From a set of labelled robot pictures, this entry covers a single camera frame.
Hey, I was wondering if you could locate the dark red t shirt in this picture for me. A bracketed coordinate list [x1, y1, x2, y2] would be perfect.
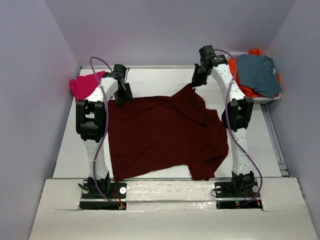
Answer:
[108, 84, 229, 182]

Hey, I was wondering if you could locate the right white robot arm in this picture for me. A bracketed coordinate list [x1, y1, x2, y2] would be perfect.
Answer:
[191, 52, 258, 199]

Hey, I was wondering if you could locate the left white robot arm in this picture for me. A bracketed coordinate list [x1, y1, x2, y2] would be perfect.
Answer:
[75, 64, 134, 198]

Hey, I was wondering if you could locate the orange t shirt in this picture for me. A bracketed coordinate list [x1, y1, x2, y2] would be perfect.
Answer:
[227, 48, 282, 99]

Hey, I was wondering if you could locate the folded pink t shirt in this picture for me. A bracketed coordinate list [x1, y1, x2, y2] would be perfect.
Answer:
[69, 71, 105, 102]

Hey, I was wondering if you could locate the teal blue t shirt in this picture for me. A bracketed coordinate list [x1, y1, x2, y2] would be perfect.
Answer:
[235, 53, 283, 99]

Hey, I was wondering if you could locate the white laundry basket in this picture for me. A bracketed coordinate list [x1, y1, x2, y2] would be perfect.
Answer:
[231, 51, 282, 104]

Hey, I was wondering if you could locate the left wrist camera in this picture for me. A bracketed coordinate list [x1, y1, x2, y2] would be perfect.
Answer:
[113, 64, 130, 78]

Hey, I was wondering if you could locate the aluminium rail right side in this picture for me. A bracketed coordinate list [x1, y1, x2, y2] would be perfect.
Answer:
[260, 103, 292, 178]

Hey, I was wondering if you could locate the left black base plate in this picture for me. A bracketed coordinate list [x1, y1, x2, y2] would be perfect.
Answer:
[78, 180, 128, 211]

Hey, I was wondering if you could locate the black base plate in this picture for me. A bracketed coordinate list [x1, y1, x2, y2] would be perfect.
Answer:
[78, 180, 128, 211]
[210, 181, 263, 210]

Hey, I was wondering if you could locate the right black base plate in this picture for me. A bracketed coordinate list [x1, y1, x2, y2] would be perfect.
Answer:
[210, 181, 263, 210]

